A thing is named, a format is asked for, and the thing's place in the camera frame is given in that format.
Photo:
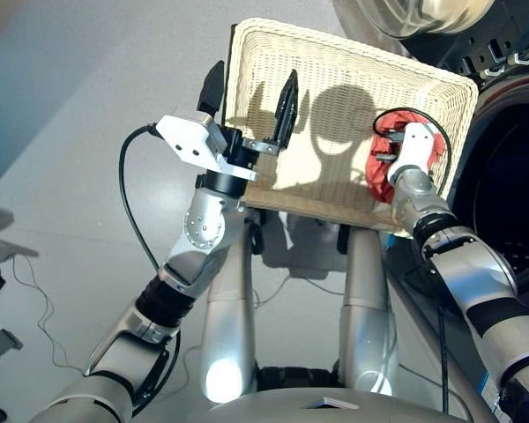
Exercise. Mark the grey robot torso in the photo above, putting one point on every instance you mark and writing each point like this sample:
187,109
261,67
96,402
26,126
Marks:
330,407

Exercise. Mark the red garment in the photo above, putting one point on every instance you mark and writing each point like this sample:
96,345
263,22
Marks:
377,176

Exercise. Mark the silver robot leg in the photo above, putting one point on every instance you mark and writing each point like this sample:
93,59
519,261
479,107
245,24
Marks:
227,317
366,317

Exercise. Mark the grey washing machine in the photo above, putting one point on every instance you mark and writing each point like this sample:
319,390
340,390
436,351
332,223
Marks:
511,176

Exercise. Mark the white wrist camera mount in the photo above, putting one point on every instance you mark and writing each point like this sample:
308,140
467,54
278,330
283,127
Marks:
416,145
187,138

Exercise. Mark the round washing machine door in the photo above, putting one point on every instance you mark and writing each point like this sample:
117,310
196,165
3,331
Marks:
423,17

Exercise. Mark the pale woven laundry basket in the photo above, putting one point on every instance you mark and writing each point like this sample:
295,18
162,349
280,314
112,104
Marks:
335,75

